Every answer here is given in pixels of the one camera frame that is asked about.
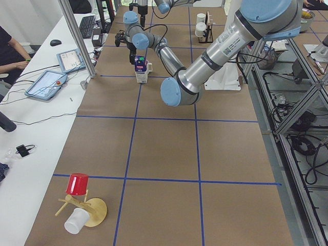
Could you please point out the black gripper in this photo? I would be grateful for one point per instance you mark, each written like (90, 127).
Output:
(131, 47)

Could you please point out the blue white milk carton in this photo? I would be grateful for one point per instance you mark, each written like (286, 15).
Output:
(141, 69)

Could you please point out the white ribbed mug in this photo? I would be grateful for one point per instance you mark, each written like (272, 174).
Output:
(149, 67)

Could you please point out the person forearm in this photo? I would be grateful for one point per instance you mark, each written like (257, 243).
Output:
(6, 69)

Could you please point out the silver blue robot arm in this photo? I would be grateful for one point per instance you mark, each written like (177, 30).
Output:
(254, 20)
(164, 6)

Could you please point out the white cup on rack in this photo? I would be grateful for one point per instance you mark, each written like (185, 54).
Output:
(200, 29)
(200, 18)

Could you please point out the white upper cup on rack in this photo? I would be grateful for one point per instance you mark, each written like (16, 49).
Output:
(200, 18)

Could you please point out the red plastic cup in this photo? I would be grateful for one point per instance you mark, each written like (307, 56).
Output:
(77, 184)

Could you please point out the wooden cup tree stand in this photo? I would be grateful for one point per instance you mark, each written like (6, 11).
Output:
(96, 208)

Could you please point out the white plastic cup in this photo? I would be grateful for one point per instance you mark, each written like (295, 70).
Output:
(76, 221)

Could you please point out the person hand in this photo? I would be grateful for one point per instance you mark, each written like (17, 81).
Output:
(22, 64)

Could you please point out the black keyboard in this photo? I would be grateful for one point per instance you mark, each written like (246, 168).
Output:
(86, 26)

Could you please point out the small metal cylinder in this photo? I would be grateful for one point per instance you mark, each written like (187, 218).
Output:
(83, 84)

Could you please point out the far teach pendant tablet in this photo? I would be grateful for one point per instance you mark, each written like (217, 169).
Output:
(70, 61)

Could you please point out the teach pendant tablet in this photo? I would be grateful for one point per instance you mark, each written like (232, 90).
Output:
(47, 85)
(70, 61)

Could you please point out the black computer mouse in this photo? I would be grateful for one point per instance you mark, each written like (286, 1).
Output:
(55, 42)

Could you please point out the near teach pendant tablet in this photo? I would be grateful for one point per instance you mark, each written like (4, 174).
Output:
(47, 85)

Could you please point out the small black adapter box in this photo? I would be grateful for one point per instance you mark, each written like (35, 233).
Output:
(22, 150)

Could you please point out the aluminium frame post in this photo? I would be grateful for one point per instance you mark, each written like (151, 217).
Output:
(75, 32)

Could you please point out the black wire cup rack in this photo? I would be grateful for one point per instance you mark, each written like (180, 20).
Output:
(208, 35)

